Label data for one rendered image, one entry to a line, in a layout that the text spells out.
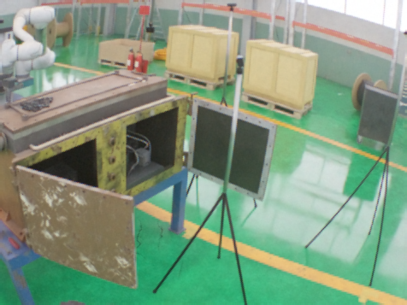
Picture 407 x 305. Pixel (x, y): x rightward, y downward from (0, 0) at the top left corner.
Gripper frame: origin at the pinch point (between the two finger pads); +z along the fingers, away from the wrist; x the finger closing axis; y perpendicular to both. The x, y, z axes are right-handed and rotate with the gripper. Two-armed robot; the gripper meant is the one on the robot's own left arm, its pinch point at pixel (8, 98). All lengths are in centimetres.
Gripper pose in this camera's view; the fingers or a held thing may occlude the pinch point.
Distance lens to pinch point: 230.9
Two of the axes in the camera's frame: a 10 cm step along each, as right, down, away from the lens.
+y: 5.8, -2.9, 7.6
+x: -8.1, -3.0, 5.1
